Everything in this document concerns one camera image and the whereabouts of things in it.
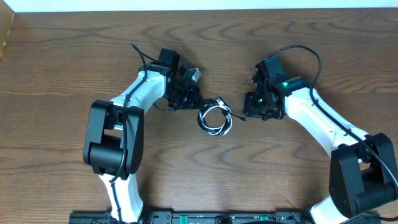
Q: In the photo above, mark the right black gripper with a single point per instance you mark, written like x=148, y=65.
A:
x=249, y=110

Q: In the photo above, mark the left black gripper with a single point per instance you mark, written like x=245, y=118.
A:
x=185, y=99

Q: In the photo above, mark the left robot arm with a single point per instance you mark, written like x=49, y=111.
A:
x=114, y=141

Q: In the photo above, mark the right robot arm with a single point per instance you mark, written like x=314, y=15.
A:
x=363, y=167

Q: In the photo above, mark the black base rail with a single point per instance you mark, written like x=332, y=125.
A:
x=162, y=217

